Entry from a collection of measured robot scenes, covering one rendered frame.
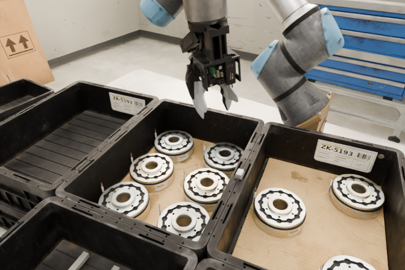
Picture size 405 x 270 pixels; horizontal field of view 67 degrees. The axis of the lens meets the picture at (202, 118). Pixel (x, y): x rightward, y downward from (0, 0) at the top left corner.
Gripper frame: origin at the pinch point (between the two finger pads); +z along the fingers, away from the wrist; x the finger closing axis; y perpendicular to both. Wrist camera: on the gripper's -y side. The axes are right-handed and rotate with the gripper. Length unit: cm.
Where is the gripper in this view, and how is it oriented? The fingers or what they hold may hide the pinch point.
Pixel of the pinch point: (213, 107)
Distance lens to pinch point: 66.8
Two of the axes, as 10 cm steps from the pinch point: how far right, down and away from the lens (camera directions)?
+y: 3.7, 4.9, -7.9
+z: 1.2, 8.2, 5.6
